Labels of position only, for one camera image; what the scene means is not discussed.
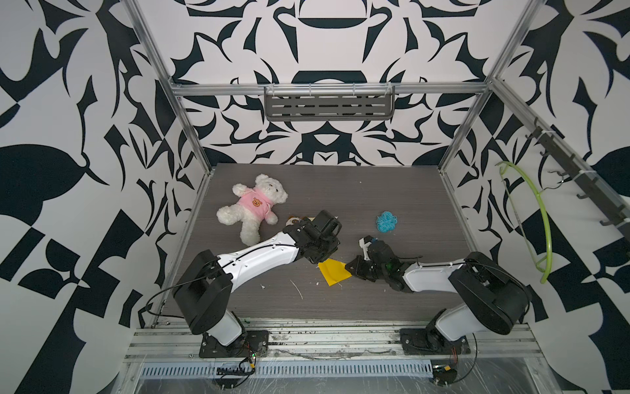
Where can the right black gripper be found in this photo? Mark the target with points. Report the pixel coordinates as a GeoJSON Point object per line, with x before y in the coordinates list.
{"type": "Point", "coordinates": [356, 269]}

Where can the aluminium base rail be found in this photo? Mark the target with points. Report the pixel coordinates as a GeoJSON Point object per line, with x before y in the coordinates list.
{"type": "Point", "coordinates": [321, 339]}

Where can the white perforated cable duct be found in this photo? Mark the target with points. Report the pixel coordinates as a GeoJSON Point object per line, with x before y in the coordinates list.
{"type": "Point", "coordinates": [292, 369]}

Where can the black wall hook rail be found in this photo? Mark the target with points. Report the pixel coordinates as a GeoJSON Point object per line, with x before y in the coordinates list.
{"type": "Point", "coordinates": [593, 186]}

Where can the turquoise yarn ball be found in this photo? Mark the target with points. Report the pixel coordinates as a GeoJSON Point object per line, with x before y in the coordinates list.
{"type": "Point", "coordinates": [386, 222]}

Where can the dark yellow square paper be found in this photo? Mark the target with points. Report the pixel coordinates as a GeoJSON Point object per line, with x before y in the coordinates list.
{"type": "Point", "coordinates": [334, 271]}

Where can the white teddy bear pink shirt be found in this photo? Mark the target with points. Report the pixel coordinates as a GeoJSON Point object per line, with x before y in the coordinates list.
{"type": "Point", "coordinates": [254, 207]}

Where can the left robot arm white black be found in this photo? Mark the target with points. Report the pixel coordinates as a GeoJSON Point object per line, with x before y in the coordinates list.
{"type": "Point", "coordinates": [203, 292]}

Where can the grey slotted wall shelf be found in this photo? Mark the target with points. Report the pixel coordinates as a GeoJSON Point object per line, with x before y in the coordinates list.
{"type": "Point", "coordinates": [329, 103]}

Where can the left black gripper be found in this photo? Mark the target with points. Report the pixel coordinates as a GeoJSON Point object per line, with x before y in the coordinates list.
{"type": "Point", "coordinates": [335, 245]}

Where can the small brown white plush toy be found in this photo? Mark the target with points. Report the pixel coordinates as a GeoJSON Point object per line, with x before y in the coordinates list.
{"type": "Point", "coordinates": [296, 220]}

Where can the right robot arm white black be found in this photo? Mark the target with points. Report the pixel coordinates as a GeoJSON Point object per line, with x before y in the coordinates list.
{"type": "Point", "coordinates": [492, 299]}

